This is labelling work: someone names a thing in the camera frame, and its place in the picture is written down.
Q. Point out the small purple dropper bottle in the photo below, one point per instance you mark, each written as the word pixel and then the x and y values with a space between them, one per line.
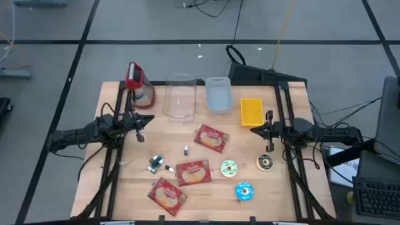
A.
pixel 186 151

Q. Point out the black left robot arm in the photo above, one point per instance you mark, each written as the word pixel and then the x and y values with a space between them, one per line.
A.
pixel 78 134

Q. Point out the grey metal floor base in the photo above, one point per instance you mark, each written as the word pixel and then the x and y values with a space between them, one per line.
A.
pixel 40 3
pixel 15 74

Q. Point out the small dark dropper bottle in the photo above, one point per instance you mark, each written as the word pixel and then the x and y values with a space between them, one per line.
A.
pixel 152 160

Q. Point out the black keyboard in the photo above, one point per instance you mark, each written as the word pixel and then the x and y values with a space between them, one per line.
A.
pixel 378 197

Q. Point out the blue toy donut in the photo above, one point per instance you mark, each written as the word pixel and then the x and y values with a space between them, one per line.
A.
pixel 249 187

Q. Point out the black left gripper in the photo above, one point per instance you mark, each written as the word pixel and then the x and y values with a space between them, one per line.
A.
pixel 129 120

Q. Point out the black chair base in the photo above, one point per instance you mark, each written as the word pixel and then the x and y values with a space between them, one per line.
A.
pixel 4 107

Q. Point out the grey laptop lid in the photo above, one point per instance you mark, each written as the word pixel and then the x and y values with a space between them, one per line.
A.
pixel 389 125

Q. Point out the white paper sheet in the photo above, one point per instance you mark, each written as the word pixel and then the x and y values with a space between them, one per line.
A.
pixel 347 170

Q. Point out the red popcorn packet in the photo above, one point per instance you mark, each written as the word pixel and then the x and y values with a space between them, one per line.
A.
pixel 167 196
pixel 211 138
pixel 193 172

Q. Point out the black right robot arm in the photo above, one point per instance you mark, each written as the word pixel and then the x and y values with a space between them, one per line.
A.
pixel 328 132

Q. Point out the mint green toy donut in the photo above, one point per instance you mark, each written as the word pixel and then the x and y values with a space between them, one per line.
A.
pixel 232 165

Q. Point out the small teal dropper bottle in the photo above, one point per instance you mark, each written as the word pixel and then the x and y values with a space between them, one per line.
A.
pixel 158 160

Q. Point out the silver aluminium bar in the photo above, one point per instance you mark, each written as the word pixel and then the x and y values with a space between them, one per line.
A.
pixel 117 223
pixel 289 223

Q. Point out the white marker pen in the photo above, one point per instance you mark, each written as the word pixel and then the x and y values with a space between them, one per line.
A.
pixel 169 168

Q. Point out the yellow plastic basket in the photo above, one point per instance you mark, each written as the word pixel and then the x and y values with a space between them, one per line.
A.
pixel 252 112

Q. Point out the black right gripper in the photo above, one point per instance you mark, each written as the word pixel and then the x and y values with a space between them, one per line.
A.
pixel 276 131

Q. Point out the clear plastic container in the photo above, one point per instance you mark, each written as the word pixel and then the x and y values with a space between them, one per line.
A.
pixel 179 109

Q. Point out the grey plastic bin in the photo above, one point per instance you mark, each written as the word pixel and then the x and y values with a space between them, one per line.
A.
pixel 218 97

